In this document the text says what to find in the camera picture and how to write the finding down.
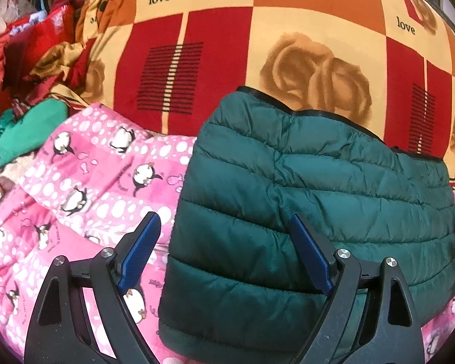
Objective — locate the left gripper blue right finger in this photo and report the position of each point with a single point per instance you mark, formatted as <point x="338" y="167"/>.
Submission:
<point x="388" y="330"/>

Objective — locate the pink penguin bed sheet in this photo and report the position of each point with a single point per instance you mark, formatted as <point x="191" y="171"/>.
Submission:
<point x="93" y="180"/>

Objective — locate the red orange rose blanket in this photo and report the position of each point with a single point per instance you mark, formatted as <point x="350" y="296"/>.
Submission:
<point x="387" y="65"/>

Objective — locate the red clothes pile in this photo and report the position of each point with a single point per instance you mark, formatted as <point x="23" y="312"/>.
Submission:
<point x="41" y="56"/>

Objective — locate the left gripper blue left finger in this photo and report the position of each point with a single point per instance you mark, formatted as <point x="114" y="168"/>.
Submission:
<point x="60" y="330"/>

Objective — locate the light green garment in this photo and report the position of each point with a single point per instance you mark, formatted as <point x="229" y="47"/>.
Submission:
<point x="19" y="136"/>

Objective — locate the dark green puffer jacket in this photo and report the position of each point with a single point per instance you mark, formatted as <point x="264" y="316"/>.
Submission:
<point x="235" y="290"/>

